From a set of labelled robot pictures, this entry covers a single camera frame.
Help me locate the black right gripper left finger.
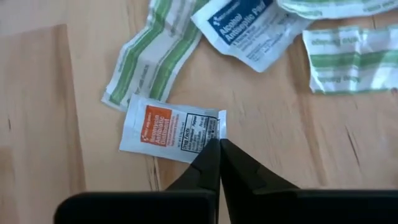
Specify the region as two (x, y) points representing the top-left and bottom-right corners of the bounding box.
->
(165, 138), (221, 192)

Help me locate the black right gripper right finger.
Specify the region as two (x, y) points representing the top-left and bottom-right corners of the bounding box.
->
(221, 138), (300, 192)

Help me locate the white ointment packet orange label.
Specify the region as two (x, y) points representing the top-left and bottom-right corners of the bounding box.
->
(119, 94), (228, 164)

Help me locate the white antiseptic towelette packet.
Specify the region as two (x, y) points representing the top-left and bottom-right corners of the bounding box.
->
(190, 0), (313, 73)

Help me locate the green striped bandage wrapper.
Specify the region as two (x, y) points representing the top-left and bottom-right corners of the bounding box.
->
(276, 0), (398, 20)
(302, 24), (398, 95)
(101, 0), (211, 112)

